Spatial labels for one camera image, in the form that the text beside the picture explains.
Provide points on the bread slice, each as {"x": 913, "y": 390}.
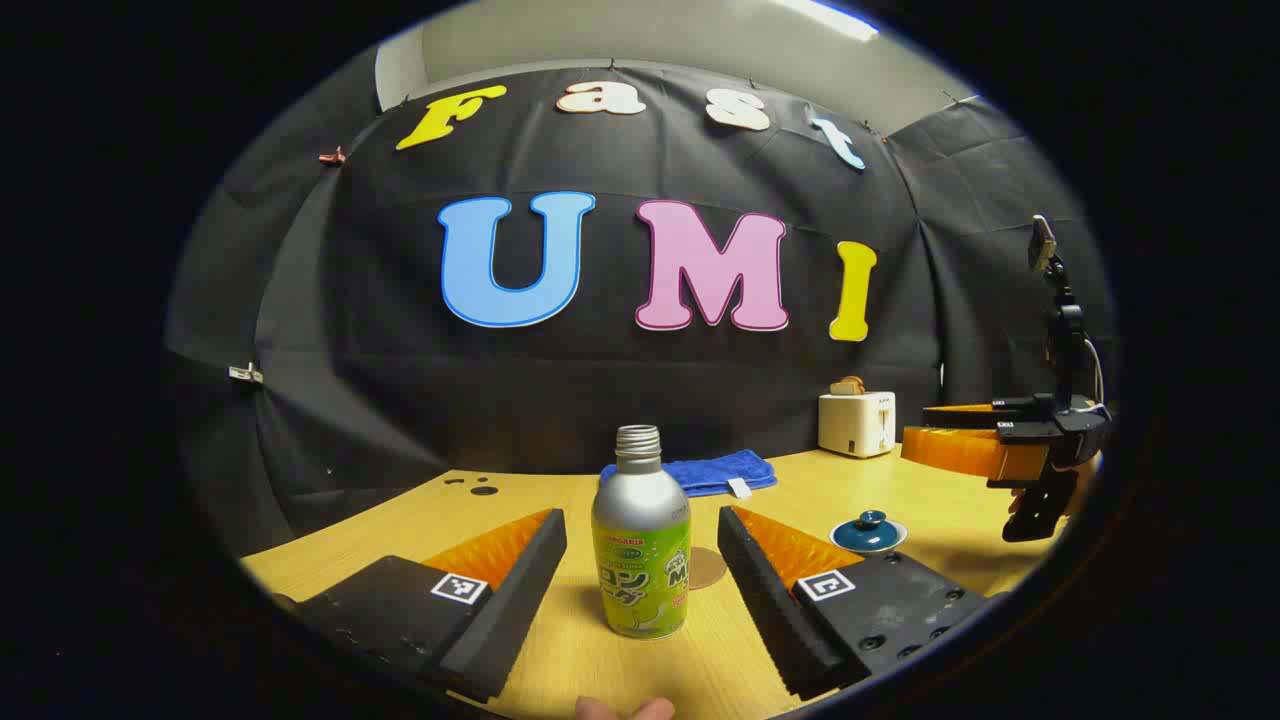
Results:
{"x": 848, "y": 386}

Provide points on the white cloth clip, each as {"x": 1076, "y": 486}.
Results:
{"x": 245, "y": 374}

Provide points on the red cloth clip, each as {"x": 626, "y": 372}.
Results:
{"x": 333, "y": 156}

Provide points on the blue towel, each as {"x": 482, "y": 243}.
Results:
{"x": 715, "y": 470}

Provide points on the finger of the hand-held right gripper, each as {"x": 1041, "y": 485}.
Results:
{"x": 950, "y": 450}
{"x": 955, "y": 410}

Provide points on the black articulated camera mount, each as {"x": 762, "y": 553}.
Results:
{"x": 1065, "y": 330}

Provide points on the teal teacup white inside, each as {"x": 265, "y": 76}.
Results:
{"x": 868, "y": 551}

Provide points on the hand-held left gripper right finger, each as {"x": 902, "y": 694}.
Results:
{"x": 765, "y": 590}

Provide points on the silver green label water bottle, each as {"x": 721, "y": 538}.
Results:
{"x": 640, "y": 560}

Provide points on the white toaster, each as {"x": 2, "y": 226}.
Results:
{"x": 856, "y": 425}

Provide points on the black backdrop cloth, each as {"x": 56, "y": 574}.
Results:
{"x": 600, "y": 370}

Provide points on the round brown coaster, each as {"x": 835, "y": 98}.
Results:
{"x": 708, "y": 568}

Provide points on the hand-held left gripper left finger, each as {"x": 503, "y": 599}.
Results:
{"x": 505, "y": 600}

